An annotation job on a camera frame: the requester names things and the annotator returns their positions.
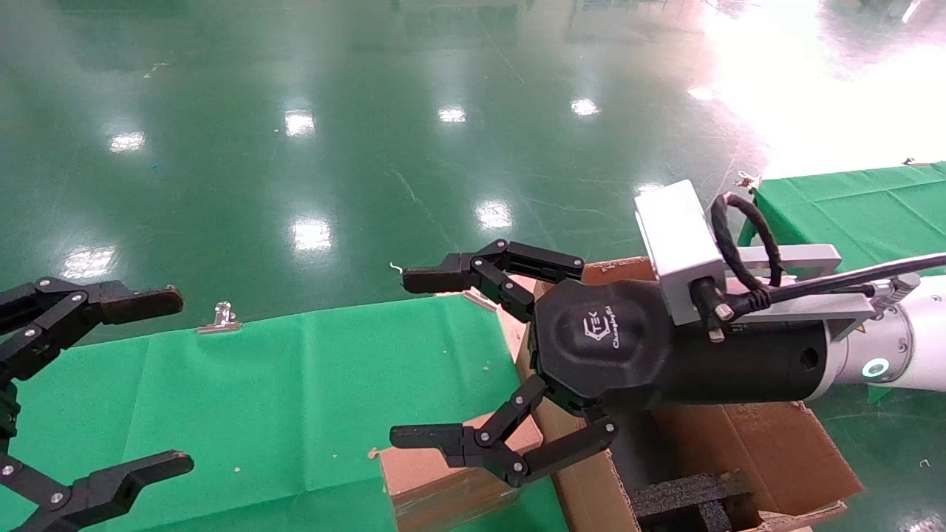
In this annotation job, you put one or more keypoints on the large green tablecloth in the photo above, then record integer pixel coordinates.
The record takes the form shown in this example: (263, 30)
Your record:
(281, 399)

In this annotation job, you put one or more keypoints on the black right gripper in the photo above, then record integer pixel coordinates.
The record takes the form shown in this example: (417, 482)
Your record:
(613, 347)

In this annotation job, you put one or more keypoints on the black foam insert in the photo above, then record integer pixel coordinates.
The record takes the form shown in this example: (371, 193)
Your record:
(687, 499)

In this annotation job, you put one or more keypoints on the small brown cardboard box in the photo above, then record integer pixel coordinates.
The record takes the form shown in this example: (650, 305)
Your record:
(443, 480)

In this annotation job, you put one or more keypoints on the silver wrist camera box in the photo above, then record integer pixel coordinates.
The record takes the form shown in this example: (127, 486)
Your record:
(676, 236)

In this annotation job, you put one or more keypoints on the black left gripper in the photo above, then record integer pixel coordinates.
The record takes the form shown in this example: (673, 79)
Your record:
(7, 414)

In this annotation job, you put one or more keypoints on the large open cardboard carton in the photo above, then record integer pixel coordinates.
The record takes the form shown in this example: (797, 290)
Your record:
(776, 443)

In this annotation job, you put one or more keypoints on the green cloth on side table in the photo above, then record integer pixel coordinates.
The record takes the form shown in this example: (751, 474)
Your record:
(857, 207)

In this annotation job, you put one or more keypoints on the silver camera mounting bracket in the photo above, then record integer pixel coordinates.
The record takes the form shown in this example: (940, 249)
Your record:
(802, 258)

